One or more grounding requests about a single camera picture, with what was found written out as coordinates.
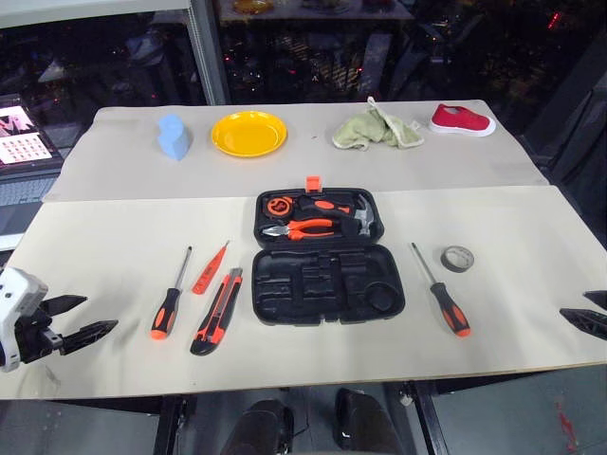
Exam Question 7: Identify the laptop screen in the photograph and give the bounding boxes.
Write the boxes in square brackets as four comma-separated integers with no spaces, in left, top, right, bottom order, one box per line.
[0,93,65,168]

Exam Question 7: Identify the yellow plate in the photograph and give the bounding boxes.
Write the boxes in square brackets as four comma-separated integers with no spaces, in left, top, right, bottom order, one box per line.
[211,110,289,159]

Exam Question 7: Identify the beige paper sheet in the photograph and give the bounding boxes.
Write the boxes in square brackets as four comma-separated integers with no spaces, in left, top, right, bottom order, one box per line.
[0,184,607,402]
[46,99,552,206]

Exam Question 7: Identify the black table frame leg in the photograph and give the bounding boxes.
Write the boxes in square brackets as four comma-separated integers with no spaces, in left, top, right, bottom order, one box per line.
[152,395,192,455]
[401,378,450,455]

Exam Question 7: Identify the orange black tape measure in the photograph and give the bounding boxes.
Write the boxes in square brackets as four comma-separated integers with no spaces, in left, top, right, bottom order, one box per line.
[265,194,298,220]

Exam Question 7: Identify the black tool case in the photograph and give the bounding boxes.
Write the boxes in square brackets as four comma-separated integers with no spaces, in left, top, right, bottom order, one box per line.
[251,188,406,328]

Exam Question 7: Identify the blue sponge block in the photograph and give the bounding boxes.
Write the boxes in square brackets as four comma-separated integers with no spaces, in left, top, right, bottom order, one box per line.
[156,113,193,164]

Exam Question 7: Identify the orange handled pliers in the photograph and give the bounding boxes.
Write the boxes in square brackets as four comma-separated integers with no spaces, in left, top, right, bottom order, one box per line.
[260,217,343,244]

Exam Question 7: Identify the orange voltage tester pen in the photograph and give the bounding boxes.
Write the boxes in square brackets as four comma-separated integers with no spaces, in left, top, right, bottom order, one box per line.
[191,240,232,296]

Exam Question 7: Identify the dark rounded shape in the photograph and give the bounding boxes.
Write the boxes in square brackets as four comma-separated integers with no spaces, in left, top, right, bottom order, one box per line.
[333,387,405,455]
[221,399,296,455]

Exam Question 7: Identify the red shoe with white sole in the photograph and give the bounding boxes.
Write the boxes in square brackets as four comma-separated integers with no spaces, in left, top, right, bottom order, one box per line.
[428,103,498,139]

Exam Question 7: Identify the orange black handled screwdriver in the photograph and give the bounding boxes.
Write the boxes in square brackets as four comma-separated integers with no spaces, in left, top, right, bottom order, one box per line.
[150,246,193,340]
[410,242,472,338]

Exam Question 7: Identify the green cloth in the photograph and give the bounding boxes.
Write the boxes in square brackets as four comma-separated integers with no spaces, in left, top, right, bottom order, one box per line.
[331,95,426,153]

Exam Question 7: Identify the grey metal pillar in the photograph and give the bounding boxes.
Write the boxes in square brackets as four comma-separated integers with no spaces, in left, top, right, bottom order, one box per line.
[186,0,232,106]

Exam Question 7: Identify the orange black utility knife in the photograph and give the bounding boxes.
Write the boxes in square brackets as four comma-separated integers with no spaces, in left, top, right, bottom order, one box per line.
[189,266,245,357]

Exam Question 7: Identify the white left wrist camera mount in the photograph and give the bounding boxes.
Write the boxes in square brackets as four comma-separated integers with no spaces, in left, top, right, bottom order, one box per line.
[0,266,49,373]

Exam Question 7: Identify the grey tape roll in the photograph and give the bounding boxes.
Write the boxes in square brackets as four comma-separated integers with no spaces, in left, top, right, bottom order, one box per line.
[439,245,477,274]

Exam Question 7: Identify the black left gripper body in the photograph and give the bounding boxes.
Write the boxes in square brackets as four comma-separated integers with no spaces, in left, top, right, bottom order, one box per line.
[13,304,64,365]

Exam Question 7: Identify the hammer with orange black handle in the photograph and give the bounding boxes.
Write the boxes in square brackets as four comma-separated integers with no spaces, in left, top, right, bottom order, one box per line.
[297,191,379,237]

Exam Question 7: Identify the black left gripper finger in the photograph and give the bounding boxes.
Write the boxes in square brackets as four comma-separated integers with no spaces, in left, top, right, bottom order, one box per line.
[59,319,120,357]
[40,294,89,324]

